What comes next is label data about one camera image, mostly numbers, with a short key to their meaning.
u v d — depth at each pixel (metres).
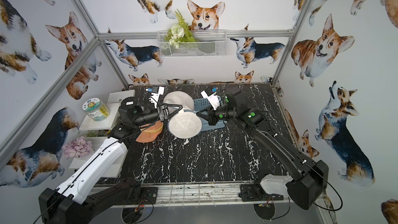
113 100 0.93
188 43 0.84
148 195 0.74
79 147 0.63
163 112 0.59
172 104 0.64
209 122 0.60
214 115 0.60
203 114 0.67
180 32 0.77
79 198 0.40
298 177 0.40
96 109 0.70
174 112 0.65
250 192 0.74
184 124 0.67
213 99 0.61
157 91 0.61
